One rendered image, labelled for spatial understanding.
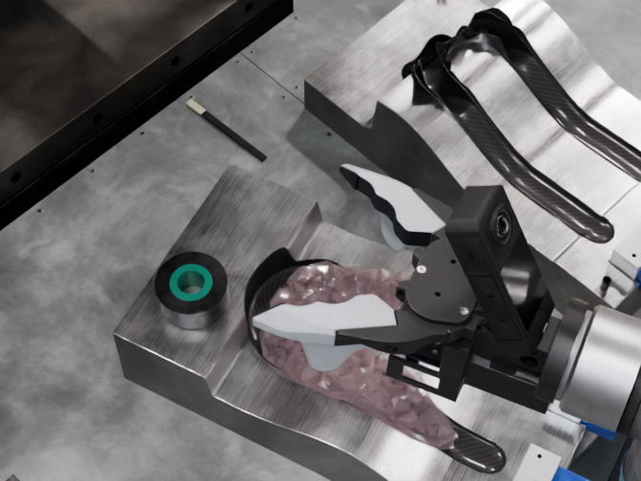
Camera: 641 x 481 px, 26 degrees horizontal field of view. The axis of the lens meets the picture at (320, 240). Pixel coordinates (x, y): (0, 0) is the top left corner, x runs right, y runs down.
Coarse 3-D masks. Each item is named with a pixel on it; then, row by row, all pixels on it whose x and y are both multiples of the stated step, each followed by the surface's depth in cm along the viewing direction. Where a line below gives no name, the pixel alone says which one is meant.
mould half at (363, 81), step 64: (448, 0) 185; (512, 0) 175; (384, 64) 179; (576, 64) 173; (384, 128) 170; (448, 128) 166; (512, 128) 169; (640, 128) 170; (448, 192) 168; (512, 192) 166; (576, 192) 165; (640, 192) 165; (576, 256) 160
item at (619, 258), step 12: (636, 228) 159; (624, 240) 158; (636, 240) 158; (612, 252) 158; (624, 252) 157; (636, 252) 157; (612, 264) 159; (624, 264) 158; (636, 264) 156; (636, 276) 158
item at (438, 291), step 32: (416, 256) 93; (448, 256) 93; (416, 288) 91; (448, 288) 91; (448, 320) 89; (480, 320) 90; (576, 320) 89; (416, 352) 94; (448, 352) 91; (480, 352) 93; (512, 352) 91; (544, 352) 90; (416, 384) 95; (448, 384) 94; (480, 384) 95; (512, 384) 94; (544, 384) 89
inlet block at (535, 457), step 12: (528, 456) 147; (540, 456) 148; (552, 456) 147; (528, 468) 147; (540, 468) 147; (552, 468) 147; (516, 480) 146; (528, 480) 146; (540, 480) 146; (552, 480) 147; (564, 480) 147; (576, 480) 147; (588, 480) 147
